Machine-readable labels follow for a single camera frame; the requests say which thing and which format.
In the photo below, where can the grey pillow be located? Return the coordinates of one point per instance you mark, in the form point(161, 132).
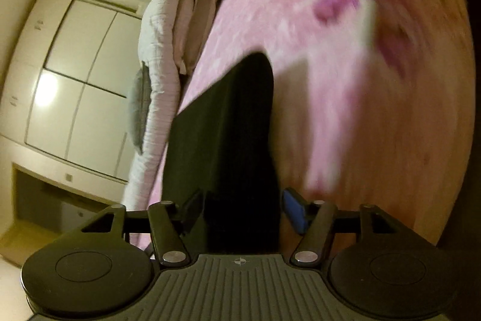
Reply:
point(139, 110)

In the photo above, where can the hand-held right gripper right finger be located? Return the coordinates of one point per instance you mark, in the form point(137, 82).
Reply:
point(295, 212)

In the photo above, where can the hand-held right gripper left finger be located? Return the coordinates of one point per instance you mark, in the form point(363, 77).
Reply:
point(192, 210)

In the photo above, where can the black cloth garment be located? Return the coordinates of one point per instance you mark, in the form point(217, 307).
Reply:
point(225, 140)

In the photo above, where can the grey storage box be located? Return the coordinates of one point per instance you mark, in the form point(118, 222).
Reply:
point(80, 214)

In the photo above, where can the pale quilted comforter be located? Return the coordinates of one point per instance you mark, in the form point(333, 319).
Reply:
point(159, 42)

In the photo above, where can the white wardrobe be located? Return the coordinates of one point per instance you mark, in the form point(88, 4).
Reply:
point(67, 80)

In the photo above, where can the pink mottled blanket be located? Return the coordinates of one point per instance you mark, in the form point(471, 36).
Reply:
point(312, 88)

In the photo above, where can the pale pink folded pillow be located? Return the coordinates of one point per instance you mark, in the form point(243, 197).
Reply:
point(199, 24)

